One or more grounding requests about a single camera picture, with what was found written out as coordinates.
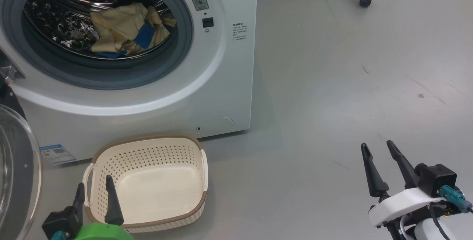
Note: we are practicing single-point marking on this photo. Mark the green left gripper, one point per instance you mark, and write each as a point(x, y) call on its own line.
point(103, 232)

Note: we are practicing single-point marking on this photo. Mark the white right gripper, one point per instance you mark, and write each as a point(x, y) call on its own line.
point(402, 206)

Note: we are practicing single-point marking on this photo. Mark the black round glass washer door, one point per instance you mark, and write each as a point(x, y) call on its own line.
point(18, 181)

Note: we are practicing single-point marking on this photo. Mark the yellow garment with blue trim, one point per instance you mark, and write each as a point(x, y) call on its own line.
point(118, 26)

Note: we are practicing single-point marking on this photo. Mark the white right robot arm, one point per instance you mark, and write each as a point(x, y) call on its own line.
point(425, 232)

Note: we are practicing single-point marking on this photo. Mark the cream perforated laundry basket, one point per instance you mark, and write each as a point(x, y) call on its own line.
point(159, 188)

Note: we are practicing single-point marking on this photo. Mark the white front-load washing machine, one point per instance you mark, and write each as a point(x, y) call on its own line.
point(221, 85)

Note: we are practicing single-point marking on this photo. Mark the black door lock socket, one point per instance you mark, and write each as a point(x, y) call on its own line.
point(208, 22)

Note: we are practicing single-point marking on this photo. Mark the blue energy label sticker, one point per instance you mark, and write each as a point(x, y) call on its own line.
point(58, 154)

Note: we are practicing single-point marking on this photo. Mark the black caster wheel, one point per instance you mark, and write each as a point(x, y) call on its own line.
point(366, 1)

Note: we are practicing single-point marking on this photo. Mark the small printed text label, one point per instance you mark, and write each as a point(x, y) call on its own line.
point(240, 31)

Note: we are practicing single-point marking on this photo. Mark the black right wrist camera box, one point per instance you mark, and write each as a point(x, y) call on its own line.
point(438, 179)

